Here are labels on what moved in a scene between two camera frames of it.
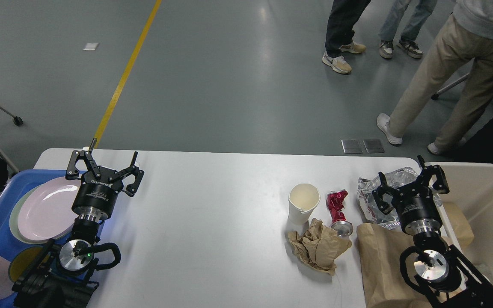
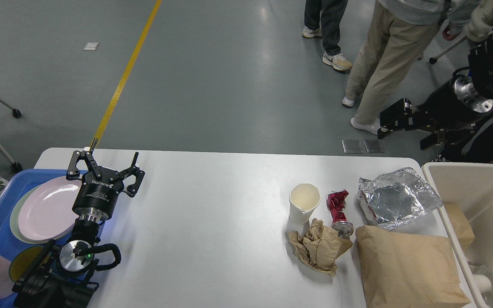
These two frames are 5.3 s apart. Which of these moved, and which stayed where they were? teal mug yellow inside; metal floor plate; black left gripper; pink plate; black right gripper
Moved: black right gripper
Stayed: metal floor plate; black left gripper; teal mug yellow inside; pink plate
